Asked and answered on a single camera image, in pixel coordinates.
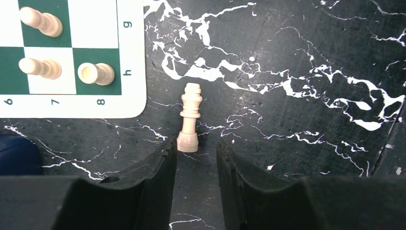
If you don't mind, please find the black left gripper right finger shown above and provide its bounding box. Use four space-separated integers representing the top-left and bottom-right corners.
216 140 406 230

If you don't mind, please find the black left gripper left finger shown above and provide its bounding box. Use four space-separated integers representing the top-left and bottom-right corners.
0 138 177 230

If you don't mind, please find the light wooden king piece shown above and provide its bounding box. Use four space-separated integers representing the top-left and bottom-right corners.
177 82 203 153

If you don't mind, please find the light wooden pawn piece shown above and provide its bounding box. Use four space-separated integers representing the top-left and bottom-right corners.
18 57 62 80
20 7 63 37

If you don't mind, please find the green white chess board mat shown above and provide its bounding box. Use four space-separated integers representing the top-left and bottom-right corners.
0 0 147 119

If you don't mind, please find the dark blue tin box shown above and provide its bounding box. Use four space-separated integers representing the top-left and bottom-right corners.
0 134 44 176

